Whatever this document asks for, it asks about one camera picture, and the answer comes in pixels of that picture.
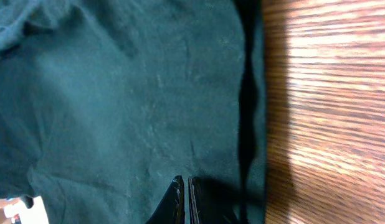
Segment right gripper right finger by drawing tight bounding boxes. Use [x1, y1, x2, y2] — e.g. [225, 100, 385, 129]
[188, 177, 239, 224]

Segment black shorts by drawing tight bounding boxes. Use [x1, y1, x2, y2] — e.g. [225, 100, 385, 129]
[0, 1, 267, 223]

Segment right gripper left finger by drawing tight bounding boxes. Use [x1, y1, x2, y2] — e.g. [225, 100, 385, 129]
[146, 175, 185, 224]

